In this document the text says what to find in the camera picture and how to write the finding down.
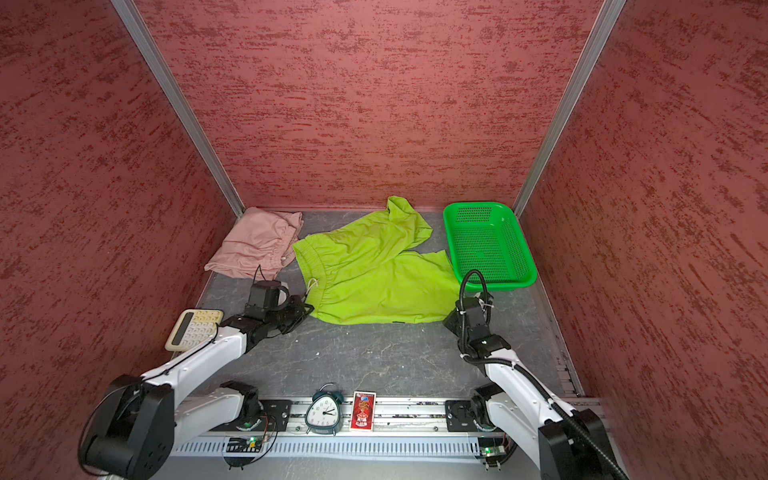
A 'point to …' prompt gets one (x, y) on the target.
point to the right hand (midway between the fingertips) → (449, 319)
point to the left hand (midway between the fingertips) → (315, 312)
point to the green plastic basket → (487, 236)
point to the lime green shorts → (372, 273)
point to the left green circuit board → (244, 445)
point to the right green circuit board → (492, 446)
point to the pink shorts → (260, 238)
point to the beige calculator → (195, 327)
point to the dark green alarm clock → (323, 414)
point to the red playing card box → (363, 411)
